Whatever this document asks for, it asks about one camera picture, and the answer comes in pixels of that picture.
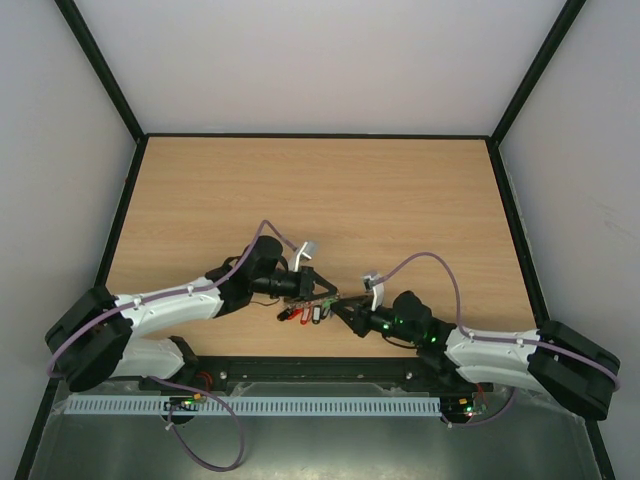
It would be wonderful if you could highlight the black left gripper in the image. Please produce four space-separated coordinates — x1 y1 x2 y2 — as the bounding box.
251 267 337 306

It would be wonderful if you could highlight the green key tag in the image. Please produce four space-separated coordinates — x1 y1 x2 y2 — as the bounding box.
321 298 337 320

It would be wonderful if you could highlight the metal keyring with red handle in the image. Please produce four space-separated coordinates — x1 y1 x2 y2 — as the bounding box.
276 299 329 325

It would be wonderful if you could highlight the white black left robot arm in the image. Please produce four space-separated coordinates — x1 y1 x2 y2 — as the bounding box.
45 235 338 392

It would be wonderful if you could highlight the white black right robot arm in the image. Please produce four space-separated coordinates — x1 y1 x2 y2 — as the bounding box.
331 291 620 421

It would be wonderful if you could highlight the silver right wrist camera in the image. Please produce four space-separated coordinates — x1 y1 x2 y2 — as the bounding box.
361 271 383 292

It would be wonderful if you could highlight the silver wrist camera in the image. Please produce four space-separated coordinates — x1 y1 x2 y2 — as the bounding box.
361 271 383 292
298 240 318 262

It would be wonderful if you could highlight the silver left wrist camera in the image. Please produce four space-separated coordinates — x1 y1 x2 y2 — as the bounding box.
298 240 318 262

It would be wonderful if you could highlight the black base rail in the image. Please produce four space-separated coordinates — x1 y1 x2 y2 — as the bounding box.
167 336 478 396

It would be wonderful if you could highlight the white slotted cable duct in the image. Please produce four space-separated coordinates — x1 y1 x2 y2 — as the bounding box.
62 395 440 417

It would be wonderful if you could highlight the black enclosure frame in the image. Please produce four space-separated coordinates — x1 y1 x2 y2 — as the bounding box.
12 0 617 480

